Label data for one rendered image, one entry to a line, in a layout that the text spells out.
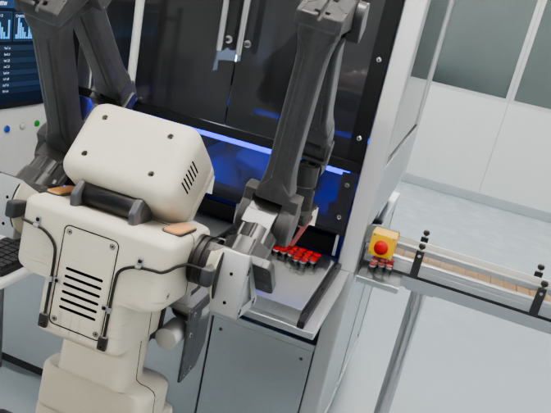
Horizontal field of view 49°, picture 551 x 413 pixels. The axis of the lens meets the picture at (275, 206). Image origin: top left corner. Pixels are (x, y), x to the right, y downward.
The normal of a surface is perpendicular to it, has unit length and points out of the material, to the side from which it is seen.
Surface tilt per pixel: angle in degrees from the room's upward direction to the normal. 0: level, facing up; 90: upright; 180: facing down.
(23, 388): 0
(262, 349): 90
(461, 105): 90
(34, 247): 82
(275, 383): 90
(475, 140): 90
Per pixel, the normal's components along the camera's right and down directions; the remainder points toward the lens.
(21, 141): 0.92, 0.29
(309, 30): -0.29, 0.36
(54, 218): -0.29, 0.13
